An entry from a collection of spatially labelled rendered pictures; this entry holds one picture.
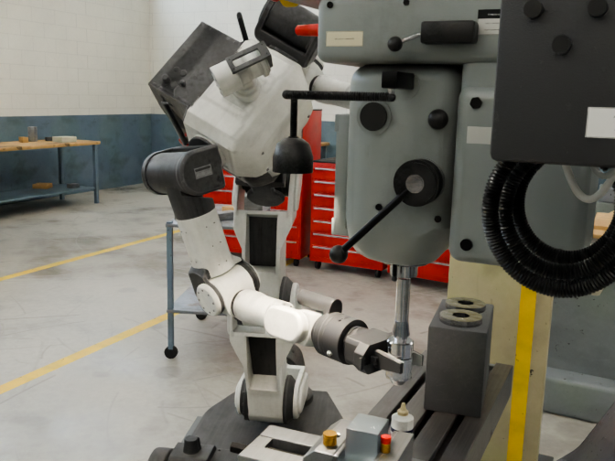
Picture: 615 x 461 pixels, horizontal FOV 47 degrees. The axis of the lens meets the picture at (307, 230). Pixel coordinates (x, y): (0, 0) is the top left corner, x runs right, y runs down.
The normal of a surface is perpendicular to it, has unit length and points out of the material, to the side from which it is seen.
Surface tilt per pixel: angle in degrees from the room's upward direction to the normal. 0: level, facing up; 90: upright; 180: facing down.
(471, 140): 90
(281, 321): 80
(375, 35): 90
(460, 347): 90
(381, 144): 90
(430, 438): 0
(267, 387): 27
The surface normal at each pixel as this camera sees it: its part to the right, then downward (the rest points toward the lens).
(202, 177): 0.73, 0.04
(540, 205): -0.43, 0.16
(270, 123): 0.51, 0.10
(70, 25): 0.90, 0.11
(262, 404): -0.13, 0.40
